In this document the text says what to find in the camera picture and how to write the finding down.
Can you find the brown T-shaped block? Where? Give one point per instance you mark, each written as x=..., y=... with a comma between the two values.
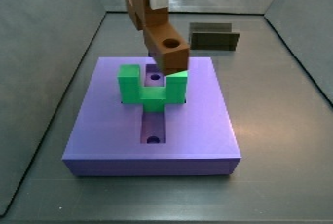
x=165, y=46

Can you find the purple base board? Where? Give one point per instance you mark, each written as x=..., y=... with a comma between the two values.
x=119, y=141

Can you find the green U-shaped block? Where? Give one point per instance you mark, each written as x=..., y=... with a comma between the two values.
x=167, y=90

